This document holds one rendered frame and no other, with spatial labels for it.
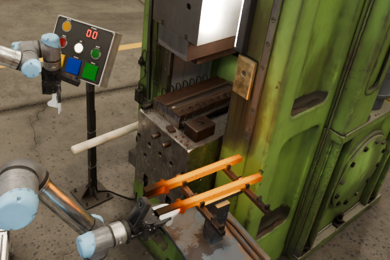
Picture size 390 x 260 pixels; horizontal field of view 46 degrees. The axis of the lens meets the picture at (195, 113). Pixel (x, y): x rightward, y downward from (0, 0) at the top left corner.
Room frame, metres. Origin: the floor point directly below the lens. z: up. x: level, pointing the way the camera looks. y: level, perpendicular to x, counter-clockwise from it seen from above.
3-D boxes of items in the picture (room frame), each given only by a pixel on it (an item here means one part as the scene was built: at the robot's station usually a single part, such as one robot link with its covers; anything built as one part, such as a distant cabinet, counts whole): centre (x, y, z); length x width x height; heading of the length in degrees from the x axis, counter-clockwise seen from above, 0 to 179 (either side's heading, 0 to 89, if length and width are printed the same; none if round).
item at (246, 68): (1.64, -0.18, 1.27); 0.09 x 0.02 x 0.17; 45
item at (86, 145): (1.95, 0.45, 0.62); 0.44 x 0.05 x 0.05; 135
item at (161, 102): (1.92, -0.01, 0.96); 0.42 x 0.20 x 0.09; 135
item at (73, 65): (1.99, 0.64, 1.01); 0.07 x 0.05 x 0.07; 70
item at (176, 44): (1.92, -0.01, 1.32); 0.42 x 0.20 x 0.10; 135
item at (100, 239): (0.97, 0.26, 0.96); 0.11 x 0.08 x 0.09; 127
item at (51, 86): (1.73, 0.66, 1.07); 0.09 x 0.08 x 0.12; 110
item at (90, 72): (1.96, 0.54, 1.01); 0.07 x 0.05 x 0.07; 70
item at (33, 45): (1.67, 0.73, 1.23); 0.11 x 0.11 x 0.08; 27
